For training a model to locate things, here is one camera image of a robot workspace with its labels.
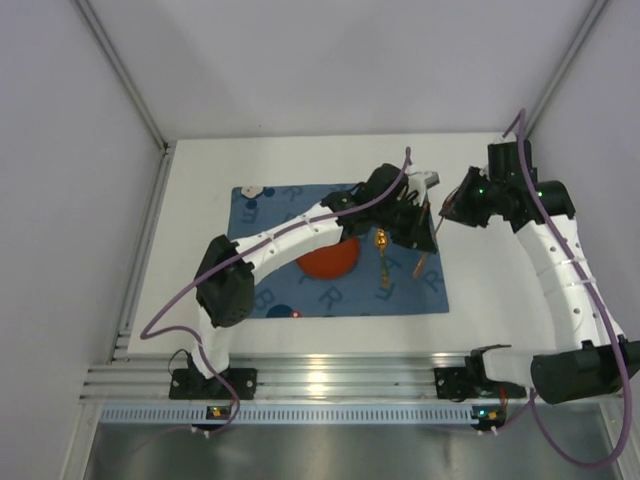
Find gold ornate spoon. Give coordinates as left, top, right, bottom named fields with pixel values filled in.
left=374, top=229, right=391, bottom=289

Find blue letter-print cloth napkin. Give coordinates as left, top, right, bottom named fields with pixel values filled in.
left=227, top=184, right=449, bottom=319

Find red round plastic plate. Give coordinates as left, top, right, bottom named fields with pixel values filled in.
left=296, top=238, right=360, bottom=280

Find copper-coloured fork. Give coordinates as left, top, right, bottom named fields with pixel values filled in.
left=412, top=198, right=445, bottom=279

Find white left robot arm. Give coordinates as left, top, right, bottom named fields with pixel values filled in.
left=189, top=163, right=439, bottom=380

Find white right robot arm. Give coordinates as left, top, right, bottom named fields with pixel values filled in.
left=440, top=142, right=639, bottom=404

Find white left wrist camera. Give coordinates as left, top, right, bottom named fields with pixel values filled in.
left=407, top=170, right=440, bottom=192

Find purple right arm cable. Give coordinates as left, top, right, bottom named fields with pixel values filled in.
left=492, top=107, right=632, bottom=471

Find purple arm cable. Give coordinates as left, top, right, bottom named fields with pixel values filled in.
left=492, top=107, right=632, bottom=471
left=141, top=146, right=414, bottom=426

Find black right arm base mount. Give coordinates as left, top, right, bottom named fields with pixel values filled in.
left=433, top=344, right=527, bottom=403

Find aluminium front rail frame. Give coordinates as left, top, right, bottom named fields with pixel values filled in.
left=80, top=353, right=464, bottom=403

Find right aluminium corner post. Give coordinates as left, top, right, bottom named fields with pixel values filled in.
left=524, top=0, right=612, bottom=138

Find aluminium corner post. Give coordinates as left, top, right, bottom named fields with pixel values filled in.
left=74, top=0, right=171, bottom=151
left=524, top=0, right=612, bottom=138

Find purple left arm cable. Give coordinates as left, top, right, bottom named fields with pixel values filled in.
left=141, top=146, right=414, bottom=426

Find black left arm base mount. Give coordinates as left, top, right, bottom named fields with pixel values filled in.
left=168, top=354, right=258, bottom=400

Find left aluminium corner post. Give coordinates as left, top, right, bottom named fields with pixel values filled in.
left=74, top=0, right=171, bottom=151

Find perforated white cable duct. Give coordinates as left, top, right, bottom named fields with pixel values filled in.
left=100, top=404, right=505, bottom=425

